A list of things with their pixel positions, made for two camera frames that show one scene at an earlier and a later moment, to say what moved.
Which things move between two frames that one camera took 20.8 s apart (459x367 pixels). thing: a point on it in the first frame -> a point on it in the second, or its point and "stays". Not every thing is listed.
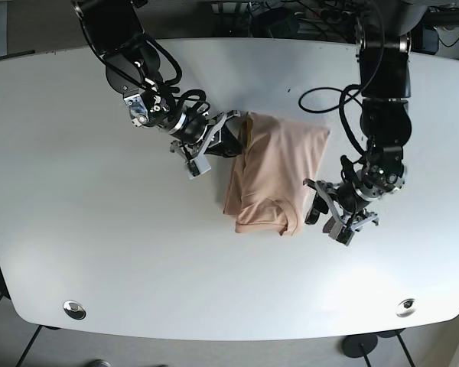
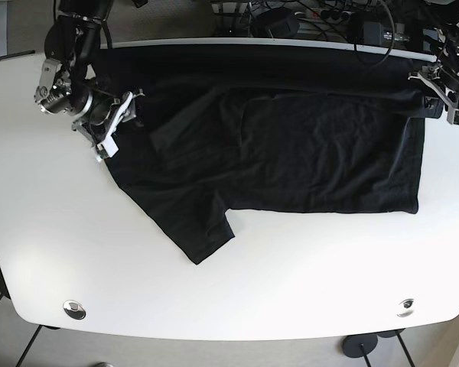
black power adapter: [277, 22] stays
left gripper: [193, 131] -> [98, 112]
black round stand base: [358, 345] stays
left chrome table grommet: [74, 310] stays
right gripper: [345, 202] -> [455, 80]
